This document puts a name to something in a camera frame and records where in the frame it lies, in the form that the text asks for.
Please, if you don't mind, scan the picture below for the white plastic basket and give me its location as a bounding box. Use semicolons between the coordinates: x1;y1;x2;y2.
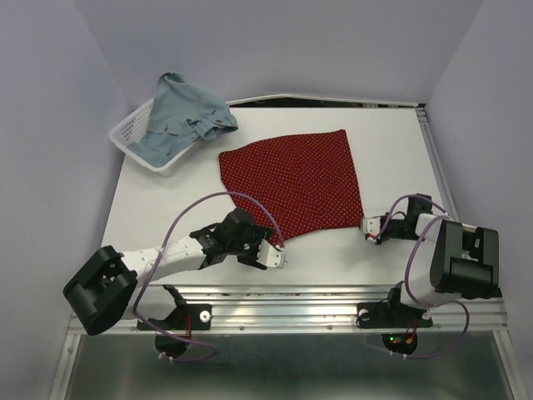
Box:
108;98;204;177

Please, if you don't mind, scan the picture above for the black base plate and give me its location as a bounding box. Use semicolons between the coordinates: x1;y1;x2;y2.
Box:
355;302;433;329
149;303;212;331

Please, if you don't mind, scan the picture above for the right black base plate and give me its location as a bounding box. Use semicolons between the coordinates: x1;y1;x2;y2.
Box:
355;302;433;329

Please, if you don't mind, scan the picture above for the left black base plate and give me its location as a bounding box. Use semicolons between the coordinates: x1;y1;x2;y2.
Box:
149;303;212;331

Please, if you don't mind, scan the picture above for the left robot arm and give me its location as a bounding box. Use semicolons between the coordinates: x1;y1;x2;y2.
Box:
62;208;273;336

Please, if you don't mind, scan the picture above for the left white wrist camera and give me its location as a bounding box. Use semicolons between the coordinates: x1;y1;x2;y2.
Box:
257;239;286;268

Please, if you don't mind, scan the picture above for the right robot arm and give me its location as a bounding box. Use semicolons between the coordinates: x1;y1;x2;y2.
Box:
362;194;502;325

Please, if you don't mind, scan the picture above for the aluminium frame rail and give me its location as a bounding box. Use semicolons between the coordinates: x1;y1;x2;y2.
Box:
52;100;526;399

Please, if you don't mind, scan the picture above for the red polka dot skirt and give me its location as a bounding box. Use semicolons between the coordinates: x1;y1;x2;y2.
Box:
218;129;364;245

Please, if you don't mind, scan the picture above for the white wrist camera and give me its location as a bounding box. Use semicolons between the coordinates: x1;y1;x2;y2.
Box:
360;216;381;243
257;239;286;268

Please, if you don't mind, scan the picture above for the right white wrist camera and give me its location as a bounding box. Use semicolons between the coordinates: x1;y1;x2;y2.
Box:
360;216;381;243

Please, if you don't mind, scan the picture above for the light blue denim skirt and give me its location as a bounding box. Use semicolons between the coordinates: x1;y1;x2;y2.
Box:
127;72;238;168

